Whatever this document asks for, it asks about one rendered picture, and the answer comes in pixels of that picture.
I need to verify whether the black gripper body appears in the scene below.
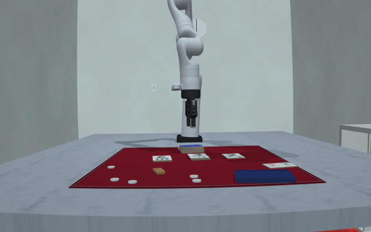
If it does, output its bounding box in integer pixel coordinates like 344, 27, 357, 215
181, 89, 200, 109

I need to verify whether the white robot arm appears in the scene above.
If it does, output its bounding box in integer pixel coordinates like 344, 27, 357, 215
167, 0, 204, 137

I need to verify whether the small tan wooden block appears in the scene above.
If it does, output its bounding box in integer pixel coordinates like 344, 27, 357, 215
153, 168, 165, 175

